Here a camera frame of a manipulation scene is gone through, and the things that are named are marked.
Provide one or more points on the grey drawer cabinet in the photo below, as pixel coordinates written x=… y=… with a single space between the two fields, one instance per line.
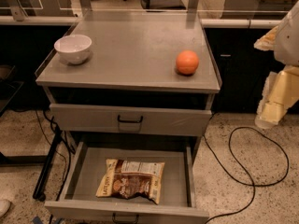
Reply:
x=133 y=64

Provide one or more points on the white shoe tip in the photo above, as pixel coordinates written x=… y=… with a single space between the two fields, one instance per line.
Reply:
x=4 y=206

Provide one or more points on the black table leg base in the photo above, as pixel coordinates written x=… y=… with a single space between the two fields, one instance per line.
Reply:
x=43 y=177

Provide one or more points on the white ceramic bowl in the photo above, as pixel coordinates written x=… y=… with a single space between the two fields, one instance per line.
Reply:
x=74 y=49

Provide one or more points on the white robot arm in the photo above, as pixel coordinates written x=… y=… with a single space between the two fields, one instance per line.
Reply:
x=286 y=48

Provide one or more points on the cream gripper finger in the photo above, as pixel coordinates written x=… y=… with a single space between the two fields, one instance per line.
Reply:
x=269 y=115
x=267 y=41

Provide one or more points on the closed grey upper drawer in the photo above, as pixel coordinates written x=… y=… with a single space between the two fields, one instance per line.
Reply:
x=123 y=119

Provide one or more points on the brown chip bag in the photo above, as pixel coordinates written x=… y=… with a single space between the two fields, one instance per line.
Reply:
x=129 y=179

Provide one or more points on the orange fruit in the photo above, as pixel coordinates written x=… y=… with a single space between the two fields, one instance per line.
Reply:
x=187 y=62

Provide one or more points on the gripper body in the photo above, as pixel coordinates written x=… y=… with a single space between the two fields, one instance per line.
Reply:
x=288 y=44

